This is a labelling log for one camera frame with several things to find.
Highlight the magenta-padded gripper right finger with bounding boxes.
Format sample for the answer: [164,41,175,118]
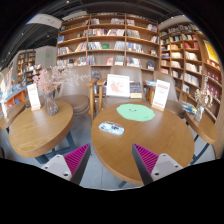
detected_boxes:
[131,143,184,186]

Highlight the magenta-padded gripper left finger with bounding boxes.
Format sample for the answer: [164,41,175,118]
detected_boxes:
[40,143,92,186]

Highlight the blue grey computer mouse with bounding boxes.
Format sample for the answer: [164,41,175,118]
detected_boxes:
[98,120,125,136]

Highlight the green round mouse pad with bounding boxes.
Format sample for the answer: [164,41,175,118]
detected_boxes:
[115,103,156,123]

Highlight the round wooden side table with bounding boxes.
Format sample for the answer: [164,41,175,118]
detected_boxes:
[8,99,75,159]
[184,111,219,164]

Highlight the glass vase with pink flowers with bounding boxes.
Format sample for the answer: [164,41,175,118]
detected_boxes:
[32,64,89,117]

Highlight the stack of colourful books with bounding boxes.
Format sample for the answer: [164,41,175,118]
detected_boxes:
[181,101,198,116]

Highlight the glass vase with dried flowers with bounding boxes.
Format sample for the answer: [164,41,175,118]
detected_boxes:
[194,76,214,123]

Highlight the small round wooden table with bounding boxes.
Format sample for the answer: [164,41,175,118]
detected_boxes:
[0,101,27,131]

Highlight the white and brown sign stand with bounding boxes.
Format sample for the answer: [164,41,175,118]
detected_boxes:
[151,79,171,112]

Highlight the white and red sign stand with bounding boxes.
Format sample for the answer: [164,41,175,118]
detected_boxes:
[26,83,42,112]

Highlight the small white sign stand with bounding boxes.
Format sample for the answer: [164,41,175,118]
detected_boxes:
[0,99,8,119]

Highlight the dark blue book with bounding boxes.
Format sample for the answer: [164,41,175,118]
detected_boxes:
[129,81,144,100]

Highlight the blue display counter with books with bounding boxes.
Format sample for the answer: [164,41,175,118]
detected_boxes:
[0,84,29,108]

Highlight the stack of light blue books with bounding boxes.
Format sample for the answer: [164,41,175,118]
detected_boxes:
[144,79,158,88]

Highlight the white framed flower picture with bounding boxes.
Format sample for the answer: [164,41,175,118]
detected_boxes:
[105,73,131,98]

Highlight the small wooden bookshelf unit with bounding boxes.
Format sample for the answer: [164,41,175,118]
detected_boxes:
[15,49,37,88]

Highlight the curved wooden bookshelf unit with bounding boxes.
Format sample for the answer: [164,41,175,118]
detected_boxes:
[158,21,224,134]

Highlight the wide wooden bookshelf unit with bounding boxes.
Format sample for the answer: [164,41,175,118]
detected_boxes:
[55,13,161,76]

